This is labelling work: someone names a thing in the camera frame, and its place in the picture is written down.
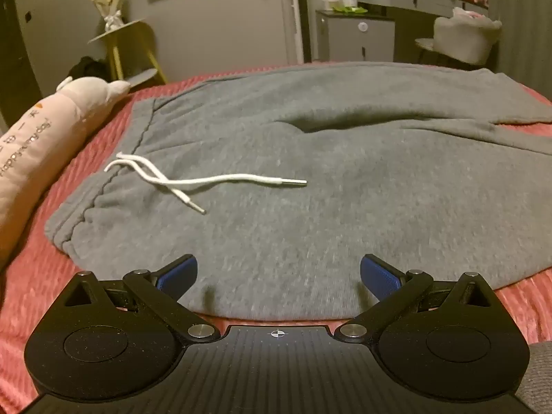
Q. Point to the grey cabinet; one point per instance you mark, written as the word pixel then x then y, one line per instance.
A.
pixel 353 39

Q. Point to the grey pants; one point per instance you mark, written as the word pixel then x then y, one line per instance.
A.
pixel 280 159

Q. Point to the pink cushion on chair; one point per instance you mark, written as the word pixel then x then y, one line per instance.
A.
pixel 468 13

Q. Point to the pink ribbed blanket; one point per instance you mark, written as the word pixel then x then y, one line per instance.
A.
pixel 26 310

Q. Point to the person's grey clothing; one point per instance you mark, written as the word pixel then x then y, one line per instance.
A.
pixel 541 379

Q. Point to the pale upholstered chair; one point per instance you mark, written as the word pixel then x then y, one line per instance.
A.
pixel 465 39

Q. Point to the pink plush toy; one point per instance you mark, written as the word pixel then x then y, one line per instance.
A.
pixel 39 138

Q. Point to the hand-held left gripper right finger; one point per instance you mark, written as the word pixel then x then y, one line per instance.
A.
pixel 379 276

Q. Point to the black bag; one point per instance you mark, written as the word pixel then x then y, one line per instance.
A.
pixel 88 69

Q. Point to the green tray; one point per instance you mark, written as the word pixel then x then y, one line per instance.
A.
pixel 351 9

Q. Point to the yellow side table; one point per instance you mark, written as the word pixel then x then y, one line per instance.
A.
pixel 116 56

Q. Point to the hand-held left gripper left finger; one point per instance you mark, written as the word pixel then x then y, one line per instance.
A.
pixel 181 271

